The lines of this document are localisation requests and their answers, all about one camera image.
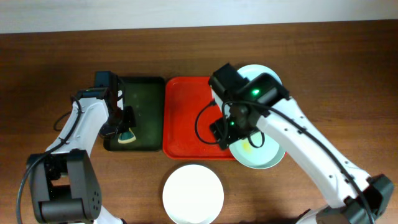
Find dark green tray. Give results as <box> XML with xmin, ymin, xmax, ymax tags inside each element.
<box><xmin>103</xmin><ymin>77</ymin><xmax>165</xmax><ymax>152</ymax></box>

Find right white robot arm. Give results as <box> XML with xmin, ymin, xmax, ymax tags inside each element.
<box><xmin>208</xmin><ymin>63</ymin><xmax>394</xmax><ymax>224</ymax></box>

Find red tray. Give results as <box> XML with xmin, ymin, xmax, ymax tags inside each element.
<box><xmin>162</xmin><ymin>77</ymin><xmax>234</xmax><ymax>161</ymax></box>

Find mint green plate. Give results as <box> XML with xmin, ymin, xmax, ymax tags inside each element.
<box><xmin>229</xmin><ymin>134</ymin><xmax>286</xmax><ymax>169</ymax></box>

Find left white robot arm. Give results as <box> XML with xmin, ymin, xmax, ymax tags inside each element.
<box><xmin>21</xmin><ymin>71</ymin><xmax>136</xmax><ymax>223</ymax></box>

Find green yellow sponge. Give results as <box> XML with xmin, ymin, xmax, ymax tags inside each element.
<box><xmin>118</xmin><ymin>128</ymin><xmax>136</xmax><ymax>144</ymax></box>

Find white plate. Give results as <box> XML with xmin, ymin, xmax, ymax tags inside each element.
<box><xmin>162</xmin><ymin>164</ymin><xmax>224</xmax><ymax>224</ymax></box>

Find light blue plate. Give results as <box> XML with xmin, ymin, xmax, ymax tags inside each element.
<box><xmin>237</xmin><ymin>64</ymin><xmax>282</xmax><ymax>85</ymax></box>

